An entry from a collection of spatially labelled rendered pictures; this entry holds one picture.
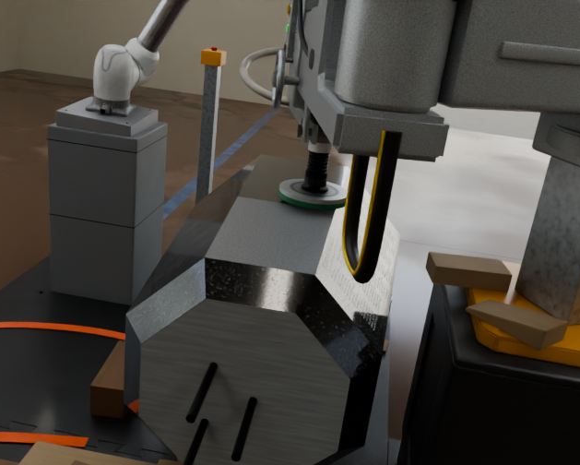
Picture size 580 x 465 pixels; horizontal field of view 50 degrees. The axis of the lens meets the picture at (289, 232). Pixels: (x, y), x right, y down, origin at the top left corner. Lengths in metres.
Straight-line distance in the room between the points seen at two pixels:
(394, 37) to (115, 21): 8.28
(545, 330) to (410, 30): 0.72
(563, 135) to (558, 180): 0.14
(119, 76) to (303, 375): 1.76
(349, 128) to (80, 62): 8.55
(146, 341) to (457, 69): 0.90
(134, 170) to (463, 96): 1.82
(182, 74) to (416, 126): 7.96
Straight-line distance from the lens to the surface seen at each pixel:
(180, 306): 1.45
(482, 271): 1.68
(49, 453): 1.93
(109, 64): 2.83
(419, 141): 1.11
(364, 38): 1.10
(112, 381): 2.27
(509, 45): 1.20
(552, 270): 1.64
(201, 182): 3.92
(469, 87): 1.18
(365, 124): 1.08
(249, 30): 8.70
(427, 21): 1.09
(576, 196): 1.58
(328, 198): 1.82
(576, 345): 1.55
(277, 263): 1.46
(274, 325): 1.40
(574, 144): 1.51
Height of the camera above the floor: 1.43
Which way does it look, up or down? 21 degrees down
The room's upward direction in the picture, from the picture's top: 7 degrees clockwise
